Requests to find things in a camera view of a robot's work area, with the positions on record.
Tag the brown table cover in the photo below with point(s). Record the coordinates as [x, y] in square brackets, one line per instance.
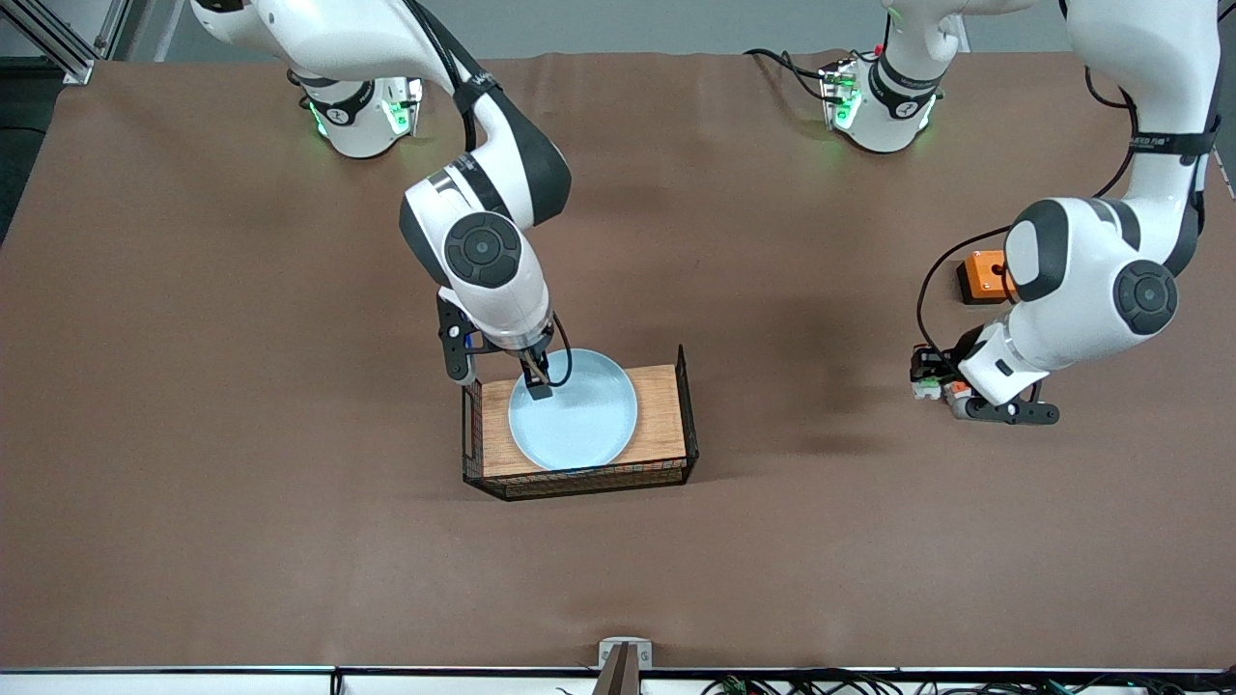
[772, 560]

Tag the grey metal bracket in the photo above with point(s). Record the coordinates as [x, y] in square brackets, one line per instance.
[626, 652]

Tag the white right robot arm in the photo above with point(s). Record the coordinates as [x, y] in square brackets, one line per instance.
[492, 251]

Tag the white table edge rail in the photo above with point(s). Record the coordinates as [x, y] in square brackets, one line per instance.
[193, 683]

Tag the brown post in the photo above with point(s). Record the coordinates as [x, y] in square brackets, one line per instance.
[618, 676]

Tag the orange button enclosure box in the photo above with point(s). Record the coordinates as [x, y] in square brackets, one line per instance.
[980, 275]

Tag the aluminium frame profile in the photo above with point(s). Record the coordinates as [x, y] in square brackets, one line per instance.
[58, 48]

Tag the grey red button green block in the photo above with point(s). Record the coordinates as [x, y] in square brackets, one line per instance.
[925, 389]

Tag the grey switch with orange block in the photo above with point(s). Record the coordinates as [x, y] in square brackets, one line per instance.
[958, 391]

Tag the light blue plate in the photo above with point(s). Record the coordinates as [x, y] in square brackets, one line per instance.
[579, 425]

